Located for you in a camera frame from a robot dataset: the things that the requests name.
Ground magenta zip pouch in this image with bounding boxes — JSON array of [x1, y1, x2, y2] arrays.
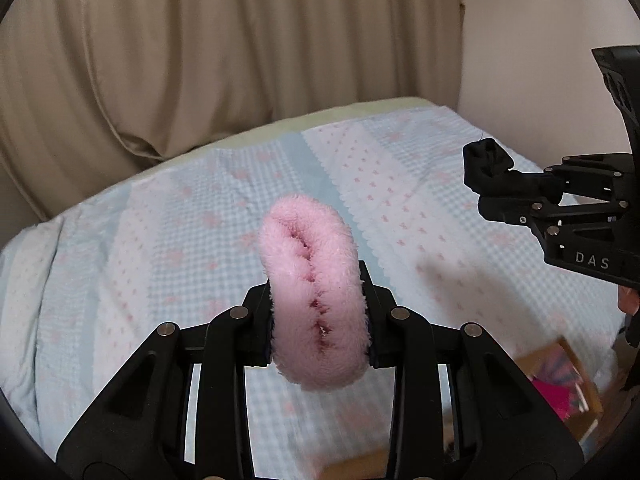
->
[[532, 378, 574, 420]]

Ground black scrunchie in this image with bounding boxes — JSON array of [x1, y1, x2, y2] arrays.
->
[[462, 138, 514, 196]]

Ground pink fluffy scrunchie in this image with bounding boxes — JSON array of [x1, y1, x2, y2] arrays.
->
[[258, 195, 370, 391]]

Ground person's right hand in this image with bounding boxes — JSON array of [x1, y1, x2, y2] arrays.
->
[[617, 286, 640, 316]]

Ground cardboard box with pink flaps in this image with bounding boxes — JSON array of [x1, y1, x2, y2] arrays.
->
[[303, 336, 603, 479]]

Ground light blue checkered bedspread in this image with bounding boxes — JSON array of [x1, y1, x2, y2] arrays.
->
[[1, 104, 622, 454]]

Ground beige curtain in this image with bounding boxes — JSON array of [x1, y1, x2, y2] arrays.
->
[[1, 0, 462, 218]]

